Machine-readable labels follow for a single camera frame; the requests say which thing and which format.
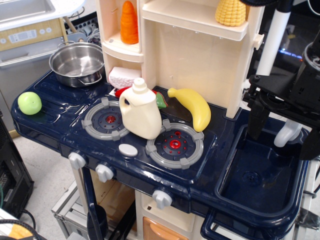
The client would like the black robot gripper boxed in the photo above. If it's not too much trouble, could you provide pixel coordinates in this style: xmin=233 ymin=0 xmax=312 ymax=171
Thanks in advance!
xmin=243 ymin=34 xmax=320 ymax=161

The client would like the cream toy detergent bottle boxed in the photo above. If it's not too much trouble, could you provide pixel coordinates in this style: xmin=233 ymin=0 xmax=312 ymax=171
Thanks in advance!
xmin=119 ymin=77 xmax=162 ymax=140

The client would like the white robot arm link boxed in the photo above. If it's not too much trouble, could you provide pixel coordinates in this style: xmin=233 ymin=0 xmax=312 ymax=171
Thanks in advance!
xmin=256 ymin=0 xmax=294 ymax=76

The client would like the navy toy sink basin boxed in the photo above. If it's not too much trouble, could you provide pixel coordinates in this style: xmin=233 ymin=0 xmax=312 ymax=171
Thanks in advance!
xmin=215 ymin=125 xmax=307 ymax=219

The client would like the grey toy faucet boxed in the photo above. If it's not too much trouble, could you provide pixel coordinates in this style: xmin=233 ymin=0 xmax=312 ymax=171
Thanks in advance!
xmin=273 ymin=119 xmax=303 ymax=148

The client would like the navy toy kitchen countertop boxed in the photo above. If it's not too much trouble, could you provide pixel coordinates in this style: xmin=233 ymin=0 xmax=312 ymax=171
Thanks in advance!
xmin=11 ymin=71 xmax=308 ymax=240

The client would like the yellow toy banana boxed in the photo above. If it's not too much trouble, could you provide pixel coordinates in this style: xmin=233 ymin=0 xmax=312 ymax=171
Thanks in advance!
xmin=167 ymin=87 xmax=212 ymax=132

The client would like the right grey stove burner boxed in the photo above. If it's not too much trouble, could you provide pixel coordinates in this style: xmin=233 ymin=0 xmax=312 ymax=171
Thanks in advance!
xmin=145 ymin=119 xmax=205 ymax=170

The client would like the grey stove burner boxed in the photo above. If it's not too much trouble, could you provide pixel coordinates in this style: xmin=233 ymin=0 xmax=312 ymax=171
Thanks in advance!
xmin=145 ymin=119 xmax=205 ymax=170
xmin=81 ymin=97 xmax=130 ymax=141

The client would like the red toy chili pepper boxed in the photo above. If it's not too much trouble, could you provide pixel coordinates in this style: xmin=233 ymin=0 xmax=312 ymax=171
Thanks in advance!
xmin=114 ymin=86 xmax=169 ymax=109

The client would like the yellow toy corn cob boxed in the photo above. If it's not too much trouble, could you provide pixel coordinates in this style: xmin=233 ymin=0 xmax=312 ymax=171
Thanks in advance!
xmin=215 ymin=0 xmax=246 ymax=27

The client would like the cream toy kitchen shelf unit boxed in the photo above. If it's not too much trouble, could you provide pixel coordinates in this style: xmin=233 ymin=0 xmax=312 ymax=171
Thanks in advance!
xmin=95 ymin=0 xmax=264 ymax=119

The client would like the right grey stove knob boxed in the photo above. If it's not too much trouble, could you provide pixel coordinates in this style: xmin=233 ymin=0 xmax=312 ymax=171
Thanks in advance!
xmin=152 ymin=190 xmax=173 ymax=210

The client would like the grey stove knob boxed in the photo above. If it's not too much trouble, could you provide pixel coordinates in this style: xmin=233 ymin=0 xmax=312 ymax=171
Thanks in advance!
xmin=68 ymin=152 xmax=86 ymax=170
xmin=95 ymin=164 xmax=114 ymax=183
xmin=152 ymin=190 xmax=173 ymax=210

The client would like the grey oval stove button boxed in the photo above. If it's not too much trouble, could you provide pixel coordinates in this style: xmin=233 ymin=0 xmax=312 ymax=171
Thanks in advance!
xmin=118 ymin=143 xmax=138 ymax=157

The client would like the orange toy oven drawer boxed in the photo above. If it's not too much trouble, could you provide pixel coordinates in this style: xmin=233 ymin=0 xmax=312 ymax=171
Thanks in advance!
xmin=143 ymin=216 xmax=192 ymax=240

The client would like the white pink toy sponge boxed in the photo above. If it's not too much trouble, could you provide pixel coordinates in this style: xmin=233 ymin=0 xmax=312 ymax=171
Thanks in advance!
xmin=107 ymin=66 xmax=142 ymax=89

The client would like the left grey stove burner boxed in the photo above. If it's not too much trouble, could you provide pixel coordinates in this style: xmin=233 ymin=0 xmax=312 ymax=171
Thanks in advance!
xmin=81 ymin=97 xmax=130 ymax=141

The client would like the middle grey stove knob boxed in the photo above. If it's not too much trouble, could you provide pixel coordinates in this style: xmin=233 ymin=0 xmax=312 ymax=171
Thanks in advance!
xmin=95 ymin=164 xmax=114 ymax=183

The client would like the orange toy carrot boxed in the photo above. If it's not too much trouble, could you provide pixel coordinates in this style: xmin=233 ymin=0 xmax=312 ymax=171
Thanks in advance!
xmin=120 ymin=0 xmax=139 ymax=45

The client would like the left grey stove knob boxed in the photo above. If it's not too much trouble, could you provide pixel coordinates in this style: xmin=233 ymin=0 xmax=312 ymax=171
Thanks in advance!
xmin=68 ymin=152 xmax=86 ymax=170

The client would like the stainless steel pot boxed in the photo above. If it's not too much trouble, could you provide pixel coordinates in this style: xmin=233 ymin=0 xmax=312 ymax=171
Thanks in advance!
xmin=49 ymin=41 xmax=105 ymax=88

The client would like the green toy apple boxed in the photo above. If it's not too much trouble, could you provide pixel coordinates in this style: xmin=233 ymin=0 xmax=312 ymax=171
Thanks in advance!
xmin=17 ymin=91 xmax=42 ymax=115

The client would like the grey toy dishwasher unit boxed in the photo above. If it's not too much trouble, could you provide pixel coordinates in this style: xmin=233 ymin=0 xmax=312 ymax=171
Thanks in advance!
xmin=0 ymin=0 xmax=85 ymax=131

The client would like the black computer case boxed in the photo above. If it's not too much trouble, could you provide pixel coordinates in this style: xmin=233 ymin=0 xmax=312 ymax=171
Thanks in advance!
xmin=0 ymin=120 xmax=34 ymax=218

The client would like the aluminium frame cart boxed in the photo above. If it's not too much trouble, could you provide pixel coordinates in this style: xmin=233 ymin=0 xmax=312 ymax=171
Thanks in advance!
xmin=51 ymin=181 xmax=89 ymax=240

